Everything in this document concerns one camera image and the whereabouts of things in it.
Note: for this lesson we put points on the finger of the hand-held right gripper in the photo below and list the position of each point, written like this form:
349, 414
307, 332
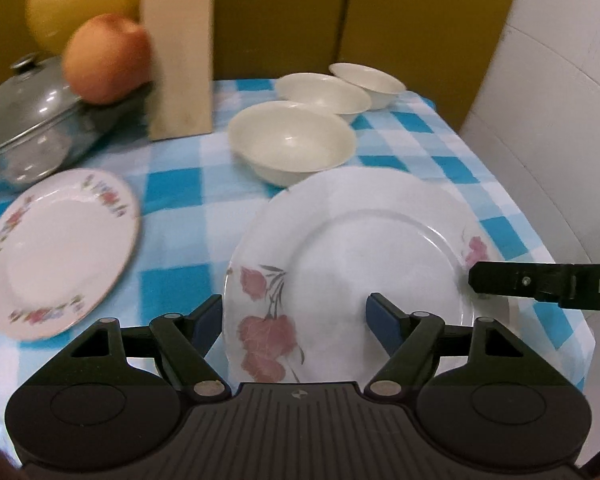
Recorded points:
505, 280

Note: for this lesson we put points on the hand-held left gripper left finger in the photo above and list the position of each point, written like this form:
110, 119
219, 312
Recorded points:
207, 324

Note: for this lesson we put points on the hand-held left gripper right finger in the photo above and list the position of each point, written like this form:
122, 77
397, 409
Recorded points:
380, 324

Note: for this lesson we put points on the large pink flower plate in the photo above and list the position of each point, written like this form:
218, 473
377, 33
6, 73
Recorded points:
355, 240

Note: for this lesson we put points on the small floral rim plate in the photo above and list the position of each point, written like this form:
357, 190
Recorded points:
65, 255

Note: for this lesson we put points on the white bowl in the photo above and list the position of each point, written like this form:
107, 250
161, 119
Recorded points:
292, 142
370, 82
325, 95

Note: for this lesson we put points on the blue checked tablecloth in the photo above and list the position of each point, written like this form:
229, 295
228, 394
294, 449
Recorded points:
180, 200

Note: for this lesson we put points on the metal pot with lid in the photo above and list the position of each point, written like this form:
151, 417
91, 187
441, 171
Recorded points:
30, 120

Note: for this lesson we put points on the wooden knife block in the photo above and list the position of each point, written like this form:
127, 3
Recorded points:
180, 50

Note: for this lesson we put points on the red apple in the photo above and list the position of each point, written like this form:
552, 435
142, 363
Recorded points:
105, 57

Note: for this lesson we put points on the brown wooden cabinet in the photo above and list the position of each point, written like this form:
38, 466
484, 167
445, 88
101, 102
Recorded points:
330, 15

